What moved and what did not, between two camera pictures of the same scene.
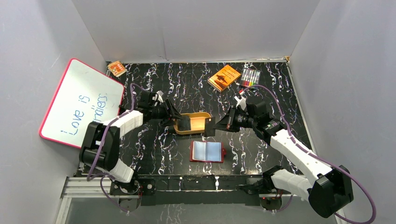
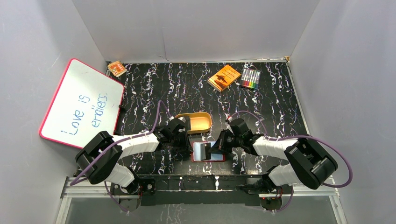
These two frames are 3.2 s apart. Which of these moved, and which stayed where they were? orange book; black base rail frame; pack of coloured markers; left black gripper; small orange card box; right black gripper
Moved: left black gripper; right black gripper
Stayed: black base rail frame; orange book; pack of coloured markers; small orange card box
